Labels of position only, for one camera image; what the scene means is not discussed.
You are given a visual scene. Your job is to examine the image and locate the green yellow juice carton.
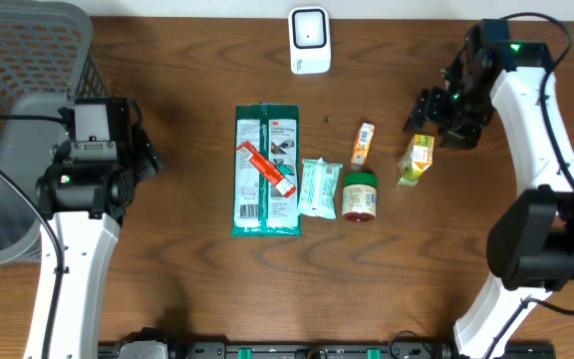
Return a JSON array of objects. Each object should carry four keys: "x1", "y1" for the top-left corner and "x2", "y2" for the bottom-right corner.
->
[{"x1": 398, "y1": 134, "x2": 435, "y2": 186}]

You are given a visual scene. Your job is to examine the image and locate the small orange box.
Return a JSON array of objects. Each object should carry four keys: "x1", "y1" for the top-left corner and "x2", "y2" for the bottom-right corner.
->
[{"x1": 351, "y1": 123, "x2": 376, "y2": 166}]

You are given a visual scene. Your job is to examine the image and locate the red sachet packet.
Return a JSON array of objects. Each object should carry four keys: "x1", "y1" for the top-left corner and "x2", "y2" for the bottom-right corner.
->
[{"x1": 236, "y1": 141, "x2": 296, "y2": 197}]

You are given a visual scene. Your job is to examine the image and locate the white jar green lid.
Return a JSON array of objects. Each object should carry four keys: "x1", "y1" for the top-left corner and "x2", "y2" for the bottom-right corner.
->
[{"x1": 342, "y1": 172, "x2": 377, "y2": 222}]

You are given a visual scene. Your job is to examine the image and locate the green 3M package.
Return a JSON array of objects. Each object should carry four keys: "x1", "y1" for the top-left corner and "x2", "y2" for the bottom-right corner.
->
[{"x1": 231, "y1": 103, "x2": 301, "y2": 236}]

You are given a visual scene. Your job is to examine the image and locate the mint green wipes pack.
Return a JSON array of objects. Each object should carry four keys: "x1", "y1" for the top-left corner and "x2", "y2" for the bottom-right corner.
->
[{"x1": 298, "y1": 158, "x2": 343, "y2": 219}]

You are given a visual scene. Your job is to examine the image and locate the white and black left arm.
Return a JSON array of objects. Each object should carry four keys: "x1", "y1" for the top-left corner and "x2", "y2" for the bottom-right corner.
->
[{"x1": 24, "y1": 126, "x2": 162, "y2": 358}]

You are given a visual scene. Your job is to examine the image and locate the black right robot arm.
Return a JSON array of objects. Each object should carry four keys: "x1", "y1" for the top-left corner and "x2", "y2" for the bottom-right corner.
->
[{"x1": 404, "y1": 40, "x2": 574, "y2": 358}]

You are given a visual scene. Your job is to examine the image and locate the white barcode scanner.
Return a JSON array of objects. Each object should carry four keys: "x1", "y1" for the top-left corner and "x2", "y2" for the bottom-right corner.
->
[{"x1": 288, "y1": 6, "x2": 332, "y2": 75}]

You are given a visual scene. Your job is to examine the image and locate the dark grey plastic mesh basket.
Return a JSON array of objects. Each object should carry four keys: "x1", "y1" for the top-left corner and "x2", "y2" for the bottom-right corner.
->
[{"x1": 0, "y1": 1, "x2": 109, "y2": 265}]

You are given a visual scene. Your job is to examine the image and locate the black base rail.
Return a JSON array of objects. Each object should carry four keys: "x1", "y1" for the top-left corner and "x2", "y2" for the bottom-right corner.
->
[{"x1": 97, "y1": 340, "x2": 557, "y2": 359}]

